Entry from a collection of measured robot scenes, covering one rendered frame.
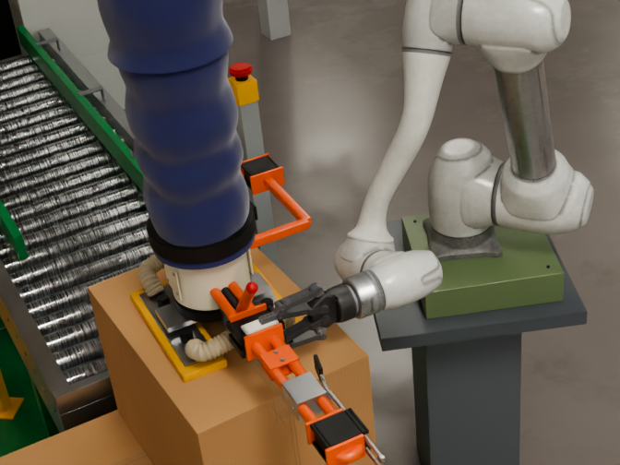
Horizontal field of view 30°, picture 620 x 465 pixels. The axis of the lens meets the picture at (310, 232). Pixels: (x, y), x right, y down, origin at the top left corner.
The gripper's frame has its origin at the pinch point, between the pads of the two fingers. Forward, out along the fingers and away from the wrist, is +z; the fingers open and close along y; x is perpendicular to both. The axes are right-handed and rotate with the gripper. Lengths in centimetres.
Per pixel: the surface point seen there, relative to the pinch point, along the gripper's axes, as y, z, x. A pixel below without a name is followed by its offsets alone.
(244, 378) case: 12.9, 3.3, 4.0
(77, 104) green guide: 45, -23, 214
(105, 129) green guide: 42, -24, 183
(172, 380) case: 13.1, 16.1, 11.9
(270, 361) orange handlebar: -1.4, 2.5, -10.2
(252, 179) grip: -2, -23, 51
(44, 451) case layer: 53, 40, 51
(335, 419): -2.4, 0.3, -31.8
